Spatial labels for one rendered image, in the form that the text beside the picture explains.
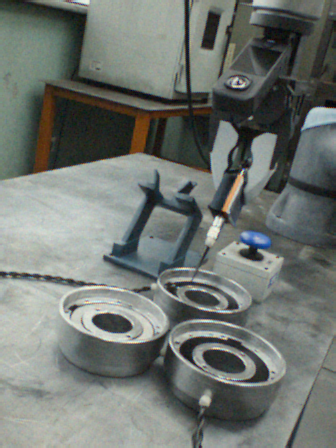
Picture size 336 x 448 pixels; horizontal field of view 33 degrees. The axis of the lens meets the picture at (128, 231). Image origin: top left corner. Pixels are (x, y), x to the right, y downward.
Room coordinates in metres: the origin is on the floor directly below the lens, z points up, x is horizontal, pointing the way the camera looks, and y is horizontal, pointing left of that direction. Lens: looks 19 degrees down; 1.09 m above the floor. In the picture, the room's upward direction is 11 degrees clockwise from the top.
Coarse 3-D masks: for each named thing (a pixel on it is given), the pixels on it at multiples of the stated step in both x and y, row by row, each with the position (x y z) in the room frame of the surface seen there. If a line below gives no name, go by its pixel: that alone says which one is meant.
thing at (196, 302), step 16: (176, 272) 0.61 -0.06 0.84; (192, 272) 0.62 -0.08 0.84; (208, 272) 0.62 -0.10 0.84; (160, 288) 0.55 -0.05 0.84; (192, 288) 0.59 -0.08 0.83; (224, 288) 0.61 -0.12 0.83; (240, 288) 0.60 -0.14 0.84; (160, 304) 0.55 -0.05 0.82; (176, 304) 0.53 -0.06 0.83; (192, 304) 0.55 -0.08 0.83; (208, 304) 0.59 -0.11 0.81; (224, 304) 0.57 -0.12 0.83; (176, 320) 0.53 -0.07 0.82; (224, 320) 0.52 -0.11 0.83; (240, 320) 0.54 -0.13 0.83
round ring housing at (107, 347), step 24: (96, 288) 0.52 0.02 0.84; (72, 312) 0.50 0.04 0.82; (96, 312) 0.49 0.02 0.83; (120, 312) 0.50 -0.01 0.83; (144, 312) 0.51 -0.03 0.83; (72, 336) 0.44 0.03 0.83; (96, 336) 0.43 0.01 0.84; (120, 336) 0.45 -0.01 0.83; (72, 360) 0.44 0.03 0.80; (96, 360) 0.43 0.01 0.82; (120, 360) 0.43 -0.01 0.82; (144, 360) 0.44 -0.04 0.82
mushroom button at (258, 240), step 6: (246, 234) 0.69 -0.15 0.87; (252, 234) 0.69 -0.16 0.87; (258, 234) 0.70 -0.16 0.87; (246, 240) 0.68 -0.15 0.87; (252, 240) 0.68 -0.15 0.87; (258, 240) 0.68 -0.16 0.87; (264, 240) 0.68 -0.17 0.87; (270, 240) 0.69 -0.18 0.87; (252, 246) 0.68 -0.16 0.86; (258, 246) 0.68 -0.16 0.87; (264, 246) 0.68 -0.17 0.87; (270, 246) 0.69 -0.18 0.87; (252, 252) 0.69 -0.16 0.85
